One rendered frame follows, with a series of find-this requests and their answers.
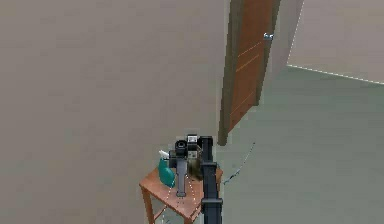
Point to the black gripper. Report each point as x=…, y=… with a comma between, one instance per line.
x=181, y=166

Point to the dark olive round container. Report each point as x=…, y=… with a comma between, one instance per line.
x=195, y=169

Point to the brown wooden side table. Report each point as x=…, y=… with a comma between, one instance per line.
x=173, y=198

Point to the teal spray bottle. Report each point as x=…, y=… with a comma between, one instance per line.
x=165, y=174

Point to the thin dark curved rod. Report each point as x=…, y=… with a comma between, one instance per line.
x=237, y=171

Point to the brown wooden room door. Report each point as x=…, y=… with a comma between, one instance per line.
x=248, y=66

